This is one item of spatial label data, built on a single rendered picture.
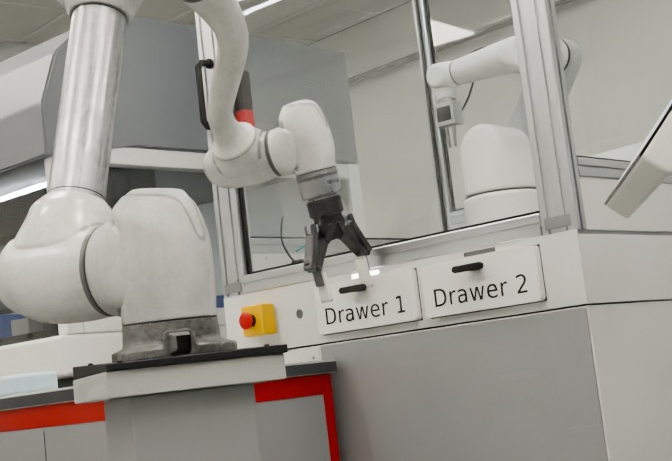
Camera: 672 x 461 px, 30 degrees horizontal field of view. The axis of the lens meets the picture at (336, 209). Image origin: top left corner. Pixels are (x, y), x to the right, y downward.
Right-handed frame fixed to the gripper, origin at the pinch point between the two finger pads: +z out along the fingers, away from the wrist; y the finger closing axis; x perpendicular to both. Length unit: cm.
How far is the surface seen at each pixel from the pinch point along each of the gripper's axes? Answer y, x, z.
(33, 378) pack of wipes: -45, 53, 2
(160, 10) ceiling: 266, 318, -139
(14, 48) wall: 227, 400, -144
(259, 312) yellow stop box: 5.3, 33.1, 2.0
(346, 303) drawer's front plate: 7.7, 8.0, 3.8
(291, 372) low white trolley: -9.4, 13.0, 14.4
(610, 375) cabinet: 10, -52, 27
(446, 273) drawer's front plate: 8.1, -20.8, 1.3
